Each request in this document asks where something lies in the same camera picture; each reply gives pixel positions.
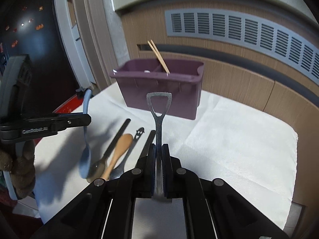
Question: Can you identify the black handle brown spoon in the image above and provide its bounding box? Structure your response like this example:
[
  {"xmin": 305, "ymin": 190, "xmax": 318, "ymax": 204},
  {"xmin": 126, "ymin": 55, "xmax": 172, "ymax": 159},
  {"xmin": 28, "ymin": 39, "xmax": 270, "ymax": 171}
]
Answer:
[{"xmin": 135, "ymin": 130, "xmax": 156, "ymax": 168}]

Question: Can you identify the smiley handle steel spoon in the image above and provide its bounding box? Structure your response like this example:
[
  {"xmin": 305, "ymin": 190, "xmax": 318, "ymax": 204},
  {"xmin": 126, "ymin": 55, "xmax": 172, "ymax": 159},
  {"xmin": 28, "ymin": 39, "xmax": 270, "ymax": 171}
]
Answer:
[{"xmin": 109, "ymin": 127, "xmax": 144, "ymax": 180}]

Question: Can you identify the wooden spoon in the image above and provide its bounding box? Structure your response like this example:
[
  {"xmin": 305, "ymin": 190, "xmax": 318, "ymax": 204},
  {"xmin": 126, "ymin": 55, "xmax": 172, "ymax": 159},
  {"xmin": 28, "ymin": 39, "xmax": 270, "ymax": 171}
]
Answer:
[{"xmin": 101, "ymin": 134, "xmax": 133, "ymax": 181}]

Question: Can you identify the light blue rice spoon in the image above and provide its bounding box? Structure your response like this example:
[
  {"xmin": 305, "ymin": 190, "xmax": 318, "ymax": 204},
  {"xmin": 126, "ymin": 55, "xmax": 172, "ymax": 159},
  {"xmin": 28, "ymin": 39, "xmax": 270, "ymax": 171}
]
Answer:
[{"xmin": 79, "ymin": 89, "xmax": 92, "ymax": 179}]

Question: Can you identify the black handle steel spoon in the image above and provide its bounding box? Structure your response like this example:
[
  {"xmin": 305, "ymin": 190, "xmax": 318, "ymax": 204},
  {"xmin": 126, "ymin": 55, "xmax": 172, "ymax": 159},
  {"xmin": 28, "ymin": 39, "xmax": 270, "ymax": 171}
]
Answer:
[{"xmin": 87, "ymin": 118, "xmax": 131, "ymax": 183}]

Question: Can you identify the wooden chopstick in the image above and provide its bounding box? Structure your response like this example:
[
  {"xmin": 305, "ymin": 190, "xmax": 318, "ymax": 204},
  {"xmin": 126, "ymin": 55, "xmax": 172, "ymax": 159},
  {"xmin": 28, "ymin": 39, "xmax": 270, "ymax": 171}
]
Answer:
[
  {"xmin": 147, "ymin": 40, "xmax": 170, "ymax": 74},
  {"xmin": 150, "ymin": 39, "xmax": 170, "ymax": 74}
]

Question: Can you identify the left gloved hand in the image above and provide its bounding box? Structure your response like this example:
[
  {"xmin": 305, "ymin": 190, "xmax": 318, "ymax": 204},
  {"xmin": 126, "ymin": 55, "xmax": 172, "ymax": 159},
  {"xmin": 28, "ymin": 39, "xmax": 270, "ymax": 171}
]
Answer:
[{"xmin": 1, "ymin": 140, "xmax": 36, "ymax": 200}]

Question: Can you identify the red door mat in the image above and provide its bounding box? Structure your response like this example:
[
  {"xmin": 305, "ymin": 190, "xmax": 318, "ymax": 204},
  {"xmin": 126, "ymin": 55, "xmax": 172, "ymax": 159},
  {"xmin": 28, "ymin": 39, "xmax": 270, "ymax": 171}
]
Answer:
[{"xmin": 54, "ymin": 95, "xmax": 83, "ymax": 113}]

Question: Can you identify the black refrigerator door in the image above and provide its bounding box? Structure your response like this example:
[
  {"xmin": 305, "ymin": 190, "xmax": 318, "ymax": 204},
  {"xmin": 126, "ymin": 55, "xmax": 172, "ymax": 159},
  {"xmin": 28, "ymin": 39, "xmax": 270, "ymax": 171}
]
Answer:
[{"xmin": 1, "ymin": 0, "xmax": 79, "ymax": 112}]

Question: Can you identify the purple plastic utensil caddy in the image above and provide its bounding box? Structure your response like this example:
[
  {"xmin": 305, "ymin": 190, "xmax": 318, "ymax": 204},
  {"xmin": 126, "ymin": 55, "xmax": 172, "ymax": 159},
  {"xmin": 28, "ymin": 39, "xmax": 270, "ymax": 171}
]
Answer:
[{"xmin": 109, "ymin": 58, "xmax": 204, "ymax": 120}]

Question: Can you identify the grey ventilation grille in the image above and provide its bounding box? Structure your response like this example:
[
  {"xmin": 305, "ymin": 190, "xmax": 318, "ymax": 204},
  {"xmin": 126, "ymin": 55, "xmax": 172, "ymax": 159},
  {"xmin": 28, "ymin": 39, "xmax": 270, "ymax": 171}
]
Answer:
[{"xmin": 164, "ymin": 8, "xmax": 318, "ymax": 84}]

